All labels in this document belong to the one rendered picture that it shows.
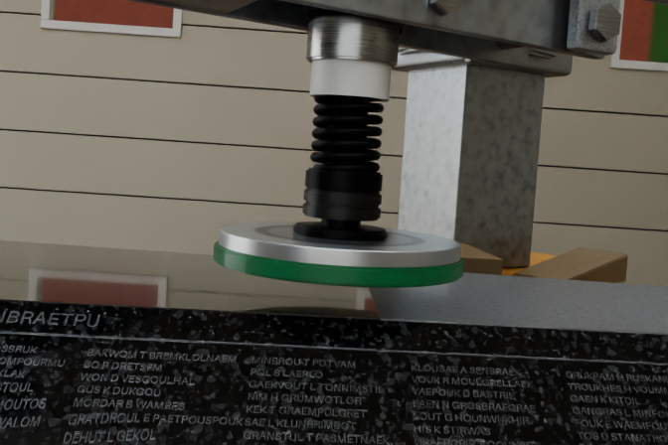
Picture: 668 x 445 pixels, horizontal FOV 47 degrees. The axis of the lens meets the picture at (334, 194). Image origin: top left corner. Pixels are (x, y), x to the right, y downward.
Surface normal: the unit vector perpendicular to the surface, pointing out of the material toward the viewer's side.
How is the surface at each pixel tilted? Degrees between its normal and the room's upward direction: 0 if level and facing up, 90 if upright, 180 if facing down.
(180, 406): 45
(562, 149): 90
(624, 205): 90
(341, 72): 90
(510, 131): 90
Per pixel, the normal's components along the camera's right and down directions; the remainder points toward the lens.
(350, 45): -0.04, 0.05
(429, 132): -0.88, -0.04
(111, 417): 0.10, -0.66
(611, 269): 0.64, 0.08
